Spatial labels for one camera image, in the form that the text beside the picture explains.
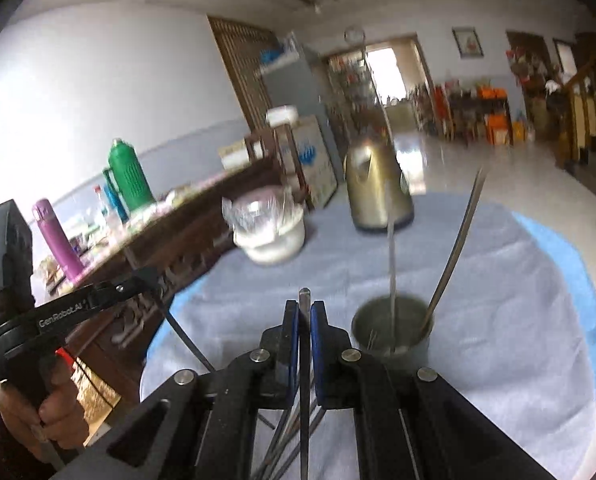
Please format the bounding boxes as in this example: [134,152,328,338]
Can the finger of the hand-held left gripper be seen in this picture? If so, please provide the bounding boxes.
[84,267,162,309]

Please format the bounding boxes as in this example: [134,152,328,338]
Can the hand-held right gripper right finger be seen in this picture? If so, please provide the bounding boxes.
[310,300,556,480]

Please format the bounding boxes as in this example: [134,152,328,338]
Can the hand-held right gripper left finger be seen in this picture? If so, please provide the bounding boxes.
[68,300,301,480]

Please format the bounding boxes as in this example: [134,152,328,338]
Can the dark metal cup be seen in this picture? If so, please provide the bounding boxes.
[351,295,432,367]

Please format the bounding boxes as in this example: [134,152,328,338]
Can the person's left hand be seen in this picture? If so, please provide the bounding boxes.
[0,347,86,476]

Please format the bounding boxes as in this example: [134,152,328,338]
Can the dark carved wooden table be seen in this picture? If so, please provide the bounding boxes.
[43,154,285,402]

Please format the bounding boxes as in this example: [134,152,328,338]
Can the purple water bottle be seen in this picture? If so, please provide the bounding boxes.
[32,198,85,282]

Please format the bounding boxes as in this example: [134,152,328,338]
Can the blue bottle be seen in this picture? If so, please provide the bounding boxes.
[103,184,130,224]

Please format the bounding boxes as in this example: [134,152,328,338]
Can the clear bottle with red cap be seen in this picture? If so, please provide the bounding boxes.
[93,185,110,227]

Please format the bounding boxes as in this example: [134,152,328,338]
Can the green thermos flask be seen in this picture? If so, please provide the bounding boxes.
[102,138,157,214]

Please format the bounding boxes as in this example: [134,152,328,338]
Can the white bowl with plastic wrap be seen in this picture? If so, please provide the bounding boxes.
[222,186,307,266]

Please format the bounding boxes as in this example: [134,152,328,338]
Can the grey table cloth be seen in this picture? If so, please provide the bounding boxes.
[140,194,596,480]

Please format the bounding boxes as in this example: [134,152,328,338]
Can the metal spoon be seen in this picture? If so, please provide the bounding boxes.
[418,167,488,336]

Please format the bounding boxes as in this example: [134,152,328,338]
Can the gold electric kettle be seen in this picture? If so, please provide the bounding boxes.
[344,139,415,232]

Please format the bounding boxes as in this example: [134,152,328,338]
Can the wooden chair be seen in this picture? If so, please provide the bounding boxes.
[244,129,311,211]

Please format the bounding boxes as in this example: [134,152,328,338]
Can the white lidded container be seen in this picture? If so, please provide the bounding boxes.
[266,105,299,127]

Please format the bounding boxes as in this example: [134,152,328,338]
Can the grey refrigerator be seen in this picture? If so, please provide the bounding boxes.
[255,32,346,201]

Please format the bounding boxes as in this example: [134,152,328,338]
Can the glass display shelf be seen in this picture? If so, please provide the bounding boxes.
[327,52,379,128]

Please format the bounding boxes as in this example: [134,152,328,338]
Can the blue table cloth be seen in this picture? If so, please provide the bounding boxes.
[143,209,596,401]

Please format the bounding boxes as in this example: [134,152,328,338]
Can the dark side table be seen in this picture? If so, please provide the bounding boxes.
[447,94,514,147]

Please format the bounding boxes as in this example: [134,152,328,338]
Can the framed wall picture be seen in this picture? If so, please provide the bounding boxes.
[451,27,484,59]

